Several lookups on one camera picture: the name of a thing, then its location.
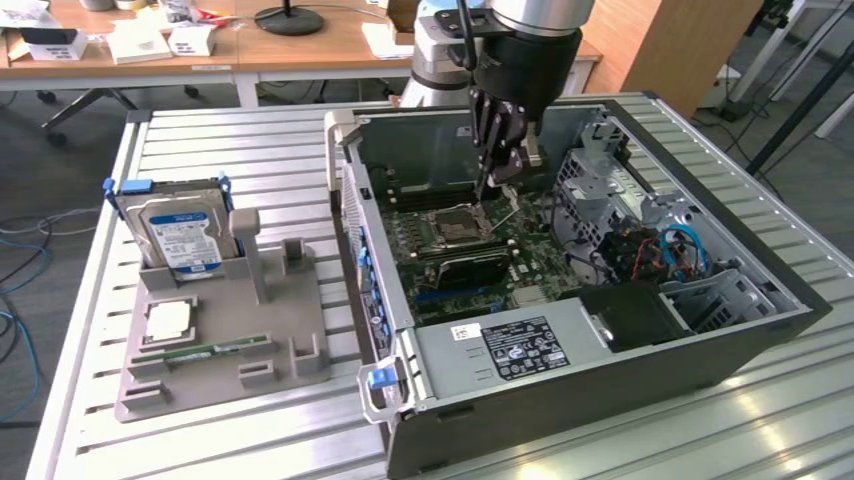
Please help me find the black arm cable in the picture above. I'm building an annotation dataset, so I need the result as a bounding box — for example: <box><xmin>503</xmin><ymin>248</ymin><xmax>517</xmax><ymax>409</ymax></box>
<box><xmin>455</xmin><ymin>0</ymin><xmax>479</xmax><ymax>71</ymax></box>

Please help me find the metal socket cover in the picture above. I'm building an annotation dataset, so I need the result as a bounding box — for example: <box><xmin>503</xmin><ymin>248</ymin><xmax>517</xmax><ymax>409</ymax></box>
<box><xmin>476</xmin><ymin>185</ymin><xmax>528</xmax><ymax>236</ymax></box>

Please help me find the CPU socket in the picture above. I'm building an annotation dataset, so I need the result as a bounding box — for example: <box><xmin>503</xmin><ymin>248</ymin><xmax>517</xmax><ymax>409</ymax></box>
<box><xmin>425</xmin><ymin>205</ymin><xmax>492</xmax><ymax>246</ymax></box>

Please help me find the silver CPU chip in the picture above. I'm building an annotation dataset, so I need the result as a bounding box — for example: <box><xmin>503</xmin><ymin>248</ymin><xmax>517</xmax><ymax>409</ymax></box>
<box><xmin>144</xmin><ymin>302</ymin><xmax>192</xmax><ymax>339</ymax></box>

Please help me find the green RAM stick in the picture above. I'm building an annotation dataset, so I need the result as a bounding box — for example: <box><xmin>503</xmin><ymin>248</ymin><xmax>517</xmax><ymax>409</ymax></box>
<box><xmin>130</xmin><ymin>335</ymin><xmax>268</xmax><ymax>364</ymax></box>

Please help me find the small white printed box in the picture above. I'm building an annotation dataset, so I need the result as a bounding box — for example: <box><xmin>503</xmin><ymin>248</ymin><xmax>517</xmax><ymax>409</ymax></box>
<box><xmin>166</xmin><ymin>25</ymin><xmax>216</xmax><ymax>57</ymax></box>

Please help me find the black office chair base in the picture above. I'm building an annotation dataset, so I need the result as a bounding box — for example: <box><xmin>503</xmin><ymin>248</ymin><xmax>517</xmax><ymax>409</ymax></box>
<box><xmin>36</xmin><ymin>88</ymin><xmax>145</xmax><ymax>147</ymax></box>

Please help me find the black open PC case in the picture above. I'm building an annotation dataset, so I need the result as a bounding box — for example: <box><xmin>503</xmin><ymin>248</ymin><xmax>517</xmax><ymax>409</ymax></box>
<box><xmin>323</xmin><ymin>97</ymin><xmax>834</xmax><ymax>480</ymax></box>

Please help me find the silver disk bay cage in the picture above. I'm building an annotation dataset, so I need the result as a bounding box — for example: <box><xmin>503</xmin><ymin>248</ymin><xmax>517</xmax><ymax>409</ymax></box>
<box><xmin>556</xmin><ymin>112</ymin><xmax>675</xmax><ymax>261</ymax></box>

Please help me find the white tissue box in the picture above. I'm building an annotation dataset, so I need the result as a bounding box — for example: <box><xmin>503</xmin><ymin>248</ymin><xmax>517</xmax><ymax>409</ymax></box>
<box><xmin>105</xmin><ymin>22</ymin><xmax>172</xmax><ymax>65</ymax></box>

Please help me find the white box with black lid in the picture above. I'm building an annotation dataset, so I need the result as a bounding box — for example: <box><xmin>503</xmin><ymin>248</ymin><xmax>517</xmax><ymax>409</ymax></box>
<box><xmin>18</xmin><ymin>27</ymin><xmax>89</xmax><ymax>61</ymax></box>

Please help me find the low profile graphics card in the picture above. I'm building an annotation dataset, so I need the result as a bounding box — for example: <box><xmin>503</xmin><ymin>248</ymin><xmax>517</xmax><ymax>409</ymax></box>
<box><xmin>419</xmin><ymin>251</ymin><xmax>512</xmax><ymax>296</ymax></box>

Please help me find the silver chipset heatsink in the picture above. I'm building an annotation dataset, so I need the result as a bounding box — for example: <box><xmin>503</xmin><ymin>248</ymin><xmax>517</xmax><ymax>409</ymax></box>
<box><xmin>511</xmin><ymin>286</ymin><xmax>556</xmax><ymax>307</ymax></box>

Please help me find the green motherboard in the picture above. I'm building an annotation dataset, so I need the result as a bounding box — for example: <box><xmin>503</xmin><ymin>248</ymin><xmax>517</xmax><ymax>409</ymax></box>
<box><xmin>383</xmin><ymin>177</ymin><xmax>601</xmax><ymax>321</ymax></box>

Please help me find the white table frame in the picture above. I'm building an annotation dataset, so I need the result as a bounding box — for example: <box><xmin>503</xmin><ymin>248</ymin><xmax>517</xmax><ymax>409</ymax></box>
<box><xmin>726</xmin><ymin>0</ymin><xmax>854</xmax><ymax>139</ymax></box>

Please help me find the grey parts rack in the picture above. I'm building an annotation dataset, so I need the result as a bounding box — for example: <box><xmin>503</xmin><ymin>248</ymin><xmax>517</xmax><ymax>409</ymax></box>
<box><xmin>113</xmin><ymin>207</ymin><xmax>332</xmax><ymax>425</ymax></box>

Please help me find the hard disk with blue label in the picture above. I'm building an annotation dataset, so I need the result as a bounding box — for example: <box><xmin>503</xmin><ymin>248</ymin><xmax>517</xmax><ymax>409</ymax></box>
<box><xmin>102</xmin><ymin>171</ymin><xmax>235</xmax><ymax>276</ymax></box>

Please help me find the wooden desk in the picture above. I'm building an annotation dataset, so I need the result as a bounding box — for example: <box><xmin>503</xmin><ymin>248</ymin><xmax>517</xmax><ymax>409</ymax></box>
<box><xmin>0</xmin><ymin>0</ymin><xmax>601</xmax><ymax>94</ymax></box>

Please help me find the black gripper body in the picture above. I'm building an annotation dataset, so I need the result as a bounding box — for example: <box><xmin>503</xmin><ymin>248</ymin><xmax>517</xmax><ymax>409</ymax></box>
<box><xmin>469</xmin><ymin>27</ymin><xmax>585</xmax><ymax>114</ymax></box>

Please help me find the black stand pole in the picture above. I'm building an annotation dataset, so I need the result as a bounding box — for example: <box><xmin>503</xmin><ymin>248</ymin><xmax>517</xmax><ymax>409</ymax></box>
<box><xmin>746</xmin><ymin>49</ymin><xmax>854</xmax><ymax>176</ymax></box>

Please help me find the white paper stack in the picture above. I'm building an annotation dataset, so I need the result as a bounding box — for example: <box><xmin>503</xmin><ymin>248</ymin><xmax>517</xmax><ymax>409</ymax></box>
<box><xmin>363</xmin><ymin>22</ymin><xmax>415</xmax><ymax>60</ymax></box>

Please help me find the wooden cabinet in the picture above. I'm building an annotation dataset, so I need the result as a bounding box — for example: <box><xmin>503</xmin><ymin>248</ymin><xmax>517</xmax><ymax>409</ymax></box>
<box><xmin>576</xmin><ymin>0</ymin><xmax>766</xmax><ymax>119</ymax></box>

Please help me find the blue expansion slot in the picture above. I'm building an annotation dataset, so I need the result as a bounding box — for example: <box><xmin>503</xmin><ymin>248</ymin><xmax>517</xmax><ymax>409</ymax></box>
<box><xmin>413</xmin><ymin>287</ymin><xmax>488</xmax><ymax>304</ymax></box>

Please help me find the grey power supply unit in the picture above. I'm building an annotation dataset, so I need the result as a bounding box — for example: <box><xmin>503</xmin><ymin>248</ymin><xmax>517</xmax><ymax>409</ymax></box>
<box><xmin>411</xmin><ymin>297</ymin><xmax>612</xmax><ymax>401</ymax></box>

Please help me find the blue disk wire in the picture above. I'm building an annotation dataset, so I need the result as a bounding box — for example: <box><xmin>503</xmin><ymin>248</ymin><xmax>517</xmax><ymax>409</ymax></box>
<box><xmin>656</xmin><ymin>222</ymin><xmax>712</xmax><ymax>281</ymax></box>

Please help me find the black lamp base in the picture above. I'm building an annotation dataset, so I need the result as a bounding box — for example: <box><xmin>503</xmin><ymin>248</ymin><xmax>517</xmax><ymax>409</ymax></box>
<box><xmin>252</xmin><ymin>0</ymin><xmax>327</xmax><ymax>36</ymax></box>

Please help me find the silver disk bay bracket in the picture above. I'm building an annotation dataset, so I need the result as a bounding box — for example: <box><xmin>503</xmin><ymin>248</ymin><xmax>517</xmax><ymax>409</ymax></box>
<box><xmin>659</xmin><ymin>269</ymin><xmax>779</xmax><ymax>334</ymax></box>

